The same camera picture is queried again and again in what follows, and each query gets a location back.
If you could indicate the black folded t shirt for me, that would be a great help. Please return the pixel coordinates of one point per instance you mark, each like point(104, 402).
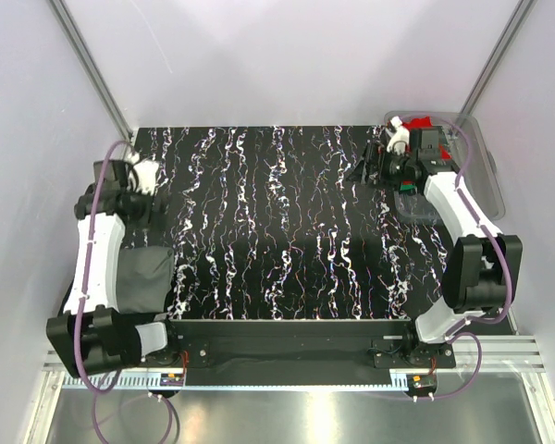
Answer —
point(132, 316)

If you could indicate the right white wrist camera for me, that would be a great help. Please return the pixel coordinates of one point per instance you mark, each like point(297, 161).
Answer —
point(398, 137)

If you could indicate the left white cable duct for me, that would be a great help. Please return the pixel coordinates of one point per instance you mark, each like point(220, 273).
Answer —
point(129, 380)

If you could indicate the right aluminium frame post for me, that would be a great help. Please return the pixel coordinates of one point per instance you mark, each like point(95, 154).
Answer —
point(507, 37)

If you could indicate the grey t shirt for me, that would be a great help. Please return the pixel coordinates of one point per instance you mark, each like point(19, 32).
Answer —
point(144, 278)

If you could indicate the small connector board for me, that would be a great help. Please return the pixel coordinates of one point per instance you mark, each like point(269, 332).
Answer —
point(172, 380)
point(422, 386)

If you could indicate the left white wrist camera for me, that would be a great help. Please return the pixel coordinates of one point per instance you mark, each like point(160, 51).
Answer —
point(143, 174)

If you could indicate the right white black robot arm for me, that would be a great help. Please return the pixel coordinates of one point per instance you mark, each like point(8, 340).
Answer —
point(480, 278)

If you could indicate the left small connector board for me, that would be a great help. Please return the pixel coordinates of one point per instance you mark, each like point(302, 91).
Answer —
point(172, 380)

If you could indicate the white cable duct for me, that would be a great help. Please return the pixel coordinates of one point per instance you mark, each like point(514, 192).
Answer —
point(399, 380)
point(129, 380)

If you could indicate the right white cable duct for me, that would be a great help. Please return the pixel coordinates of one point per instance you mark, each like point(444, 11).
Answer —
point(399, 380)

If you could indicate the red t shirt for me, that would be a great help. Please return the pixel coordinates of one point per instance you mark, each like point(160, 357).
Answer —
point(416, 123)

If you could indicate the black marble pattern mat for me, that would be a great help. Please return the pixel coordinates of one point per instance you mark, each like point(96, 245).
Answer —
point(264, 225)

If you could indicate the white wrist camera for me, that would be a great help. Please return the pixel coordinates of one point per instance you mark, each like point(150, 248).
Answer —
point(398, 137)
point(143, 174)

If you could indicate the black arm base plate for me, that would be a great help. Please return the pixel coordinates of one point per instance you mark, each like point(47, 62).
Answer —
point(263, 354)

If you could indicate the right small connector board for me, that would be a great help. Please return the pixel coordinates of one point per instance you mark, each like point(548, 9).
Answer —
point(422, 386)

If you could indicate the front aluminium rail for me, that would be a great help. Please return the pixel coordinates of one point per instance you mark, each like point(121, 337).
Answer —
point(503, 353)

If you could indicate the aluminium frame post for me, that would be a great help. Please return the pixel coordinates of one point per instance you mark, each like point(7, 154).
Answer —
point(507, 37)
point(83, 53)

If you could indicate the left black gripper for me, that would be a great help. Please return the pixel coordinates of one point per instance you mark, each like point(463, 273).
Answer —
point(143, 221)

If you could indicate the clear plastic bin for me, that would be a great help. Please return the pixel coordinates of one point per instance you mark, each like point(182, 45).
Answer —
point(461, 136)

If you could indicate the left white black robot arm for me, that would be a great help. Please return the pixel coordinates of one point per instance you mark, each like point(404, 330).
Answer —
point(112, 317)

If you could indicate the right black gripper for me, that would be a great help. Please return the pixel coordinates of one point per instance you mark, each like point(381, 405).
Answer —
point(376, 155)

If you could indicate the left aluminium frame post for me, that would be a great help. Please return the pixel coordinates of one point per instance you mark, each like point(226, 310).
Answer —
point(83, 53)

